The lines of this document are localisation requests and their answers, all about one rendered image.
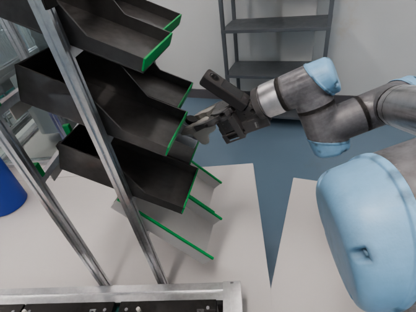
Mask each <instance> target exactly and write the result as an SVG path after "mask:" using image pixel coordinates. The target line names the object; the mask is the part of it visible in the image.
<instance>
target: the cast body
mask: <svg viewBox="0 0 416 312"><path fill-rule="evenodd" d="M197 121H198V119H197V118H196V117H195V116H192V115H189V116H188V115H187V116H186V119H185V121H184V123H183V125H182V127H181V129H180V131H179V133H178V135H177V137H176V139H175V141H178V142H180V143H182V144H184V145H187V146H189V147H192V148H195V146H196V144H197V142H198V140H197V139H196V138H195V137H194V136H193V135H191V134H188V135H184V136H182V135H181V132H182V130H183V129H184V127H185V126H189V125H190V124H192V123H195V122H197Z"/></svg>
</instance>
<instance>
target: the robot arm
mask: <svg viewBox="0 0 416 312"><path fill-rule="evenodd" d="M199 84H200V85H201V86H202V87H204V88H205V89H207V90H208V91H210V92H211V93H213V94H214V95H216V96H217V97H219V98H220V99H222V101H220V102H217V103H214V104H213V105H211V106H209V107H207V108H205V109H204V110H202V111H200V112H199V113H197V114H195V115H194V116H195V117H196V118H197V119H198V121H197V122H195V123H192V124H190V125H189V126H185V127H184V129H183V130H182V132H181V135H182V136H184V135H188V134H191V135H193V136H194V137H195V138H196V139H197V140H198V141H199V142H200V143H201V144H208V143H209V134H210V133H212V132H214V131H215V129H216V125H217V126H218V127H219V131H220V133H221V134H222V137H223V139H224V141H225V142H226V144H229V143H231V142H234V141H237V140H240V139H243V138H245V137H246V135H247V133H249V132H253V131H256V130H258V129H261V128H264V127H267V126H270V125H271V122H270V121H271V119H272V117H273V116H277V115H279V114H282V113H285V112H287V111H290V110H293V109H296V111H297V113H298V116H299V119H300V121H301V124H302V126H303V129H304V131H305V134H306V136H307V138H306V139H307V141H308V142H309V144H310V146H311V148H312V151H313V153H314V154H315V155H316V156H317V157H319V158H331V157H336V156H338V155H341V154H342V153H343V152H346V151H348V150H349V148H350V138H351V137H355V136H357V135H360V134H363V133H365V132H368V131H371V130H373V129H376V128H378V127H381V126H384V125H386V124H387V125H389V126H392V127H395V128H398V129H400V130H403V131H405V132H408V133H411V134H413V135H416V77H415V76H405V77H402V78H400V79H394V80H391V81H390V82H388V83H387V84H384V85H382V86H380V87H377V88H375V89H372V90H370V91H367V92H365V93H362V94H360V95H357V96H356V97H353V98H350V99H348V100H346V101H343V102H341V103H338V104H336V102H335V100H334V97H333V95H335V94H336V93H338V92H340V90H341V85H340V80H339V77H338V75H337V71H336V69H335V66H334V64H333V62H332V60H331V59H330V58H327V57H323V58H320V59H317V60H315V61H313V62H310V63H308V64H304V65H303V66H301V67H299V68H296V69H294V70H292V71H290V72H288V73H286V74H283V75H281V76H278V77H276V78H275V79H272V80H270V81H267V82H265V83H263V84H261V85H259V86H258V87H256V88H254V89H251V91H250V96H249V95H247V94H246V93H244V92H243V91H242V90H240V89H239V88H237V87H235V86H234V85H233V84H231V83H230V82H229V81H227V80H225V79H224V78H223V77H221V76H219V75H218V74H217V73H215V72H214V71H212V70H211V69H208V70H207V71H206V73H205V74H204V75H203V77H202V79H201V80H200V82H199ZM250 98H251V99H250ZM236 137H239V138H237V139H234V138H236ZM231 139H234V140H232V141H230V140H231ZM316 200H317V205H318V210H319V215H320V218H321V222H322V225H323V227H324V231H325V235H326V239H327V242H328V245H329V248H330V250H331V253H332V257H333V259H334V262H335V264H336V267H337V270H338V271H339V274H340V277H341V279H342V281H343V283H344V285H345V288H346V290H347V291H348V293H349V295H350V297H351V299H352V300H353V301H354V303H355V304H356V305H357V306H358V307H359V308H360V309H361V310H363V311H366V312H416V137H415V138H413V139H410V140H407V141H404V142H401V143H399V144H396V145H393V146H390V147H387V148H385V149H382V150H379V151H376V152H373V153H365V154H360V155H357V156H355V157H353V158H351V159H350V160H349V161H348V162H346V163H343V164H341V165H339V166H336V167H334V168H331V169H329V170H327V171H325V172H324V173H323V174H322V175H321V176H320V177H319V179H318V182H317V184H316Z"/></svg>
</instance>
